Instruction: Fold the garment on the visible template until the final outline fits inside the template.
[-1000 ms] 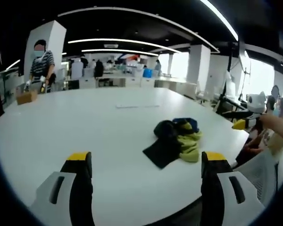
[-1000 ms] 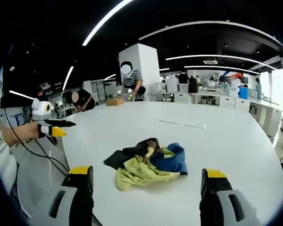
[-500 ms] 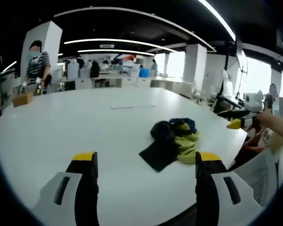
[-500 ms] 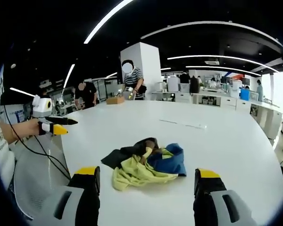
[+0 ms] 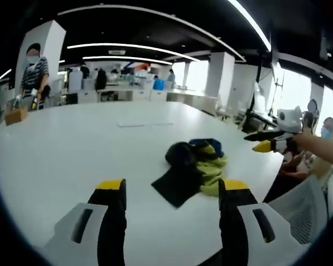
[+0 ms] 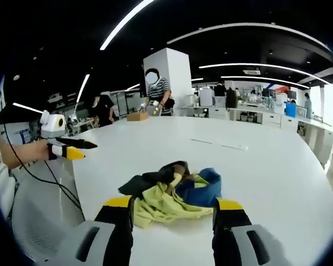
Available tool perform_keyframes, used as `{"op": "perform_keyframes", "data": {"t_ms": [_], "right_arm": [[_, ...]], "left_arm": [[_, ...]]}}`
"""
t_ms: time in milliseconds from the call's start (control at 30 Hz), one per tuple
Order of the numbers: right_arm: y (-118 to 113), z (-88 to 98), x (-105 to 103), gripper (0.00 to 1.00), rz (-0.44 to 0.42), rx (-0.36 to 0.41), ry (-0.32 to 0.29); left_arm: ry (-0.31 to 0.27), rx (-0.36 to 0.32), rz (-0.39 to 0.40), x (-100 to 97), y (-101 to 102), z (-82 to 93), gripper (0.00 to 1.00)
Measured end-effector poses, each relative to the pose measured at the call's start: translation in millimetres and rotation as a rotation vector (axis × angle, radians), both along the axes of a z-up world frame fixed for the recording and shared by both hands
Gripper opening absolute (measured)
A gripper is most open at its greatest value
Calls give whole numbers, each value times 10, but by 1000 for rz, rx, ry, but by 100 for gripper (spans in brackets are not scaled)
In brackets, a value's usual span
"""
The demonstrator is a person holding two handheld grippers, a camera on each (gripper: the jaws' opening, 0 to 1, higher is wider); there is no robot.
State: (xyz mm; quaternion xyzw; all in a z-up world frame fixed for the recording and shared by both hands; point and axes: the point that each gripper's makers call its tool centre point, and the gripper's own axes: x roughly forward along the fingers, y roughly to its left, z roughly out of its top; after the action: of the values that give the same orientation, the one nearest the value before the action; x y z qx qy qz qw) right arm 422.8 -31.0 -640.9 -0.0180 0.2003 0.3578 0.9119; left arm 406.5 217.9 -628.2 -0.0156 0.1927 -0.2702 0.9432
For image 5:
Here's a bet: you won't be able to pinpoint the white template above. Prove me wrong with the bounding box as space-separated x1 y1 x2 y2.
117 121 174 128

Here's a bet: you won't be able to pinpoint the white low cabinets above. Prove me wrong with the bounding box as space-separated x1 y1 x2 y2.
77 88 169 105

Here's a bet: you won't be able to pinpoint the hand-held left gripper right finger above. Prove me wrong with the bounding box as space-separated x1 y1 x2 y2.
218 178 305 266

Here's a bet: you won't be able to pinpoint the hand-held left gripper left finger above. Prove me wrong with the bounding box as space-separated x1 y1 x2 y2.
43 178 128 266

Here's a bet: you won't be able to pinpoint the white mesh office chair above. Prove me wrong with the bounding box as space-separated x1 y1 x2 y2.
266 173 331 245

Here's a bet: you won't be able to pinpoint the brown cardboard box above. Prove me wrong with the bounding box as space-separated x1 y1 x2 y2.
4 106 29 126

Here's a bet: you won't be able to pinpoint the pile of dark and yellow clothes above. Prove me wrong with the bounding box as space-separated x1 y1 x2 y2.
151 137 229 209

